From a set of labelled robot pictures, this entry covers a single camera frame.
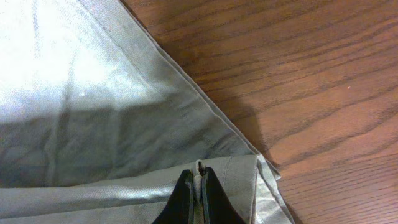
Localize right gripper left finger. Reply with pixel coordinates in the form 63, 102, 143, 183
152, 170, 194, 224

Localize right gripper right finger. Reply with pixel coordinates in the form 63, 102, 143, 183
201, 167, 245, 224

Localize khaki shorts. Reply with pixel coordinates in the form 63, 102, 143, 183
1, 1, 293, 223

